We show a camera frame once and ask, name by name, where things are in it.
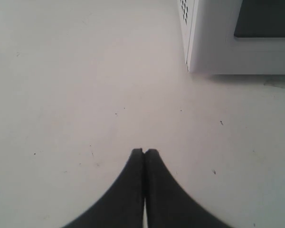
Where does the white microwave door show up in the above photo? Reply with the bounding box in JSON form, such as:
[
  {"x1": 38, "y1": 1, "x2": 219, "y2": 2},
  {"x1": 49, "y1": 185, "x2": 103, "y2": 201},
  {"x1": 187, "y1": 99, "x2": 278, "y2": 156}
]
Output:
[{"x1": 187, "y1": 0, "x2": 285, "y2": 76}]

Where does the white microwave oven body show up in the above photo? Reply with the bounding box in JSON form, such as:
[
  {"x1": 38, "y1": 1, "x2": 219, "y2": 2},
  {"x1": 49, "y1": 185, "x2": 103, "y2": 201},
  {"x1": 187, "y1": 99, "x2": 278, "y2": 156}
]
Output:
[{"x1": 180, "y1": 0, "x2": 285, "y2": 76}]

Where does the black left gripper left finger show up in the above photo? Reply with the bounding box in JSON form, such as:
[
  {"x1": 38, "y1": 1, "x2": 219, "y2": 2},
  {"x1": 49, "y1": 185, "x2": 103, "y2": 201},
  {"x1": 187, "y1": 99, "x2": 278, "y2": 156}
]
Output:
[{"x1": 67, "y1": 149, "x2": 144, "y2": 228}]

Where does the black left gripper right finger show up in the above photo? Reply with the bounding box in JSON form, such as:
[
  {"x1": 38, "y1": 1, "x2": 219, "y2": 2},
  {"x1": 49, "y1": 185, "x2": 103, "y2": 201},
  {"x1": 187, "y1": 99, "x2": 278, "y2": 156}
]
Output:
[{"x1": 144, "y1": 149, "x2": 228, "y2": 228}]

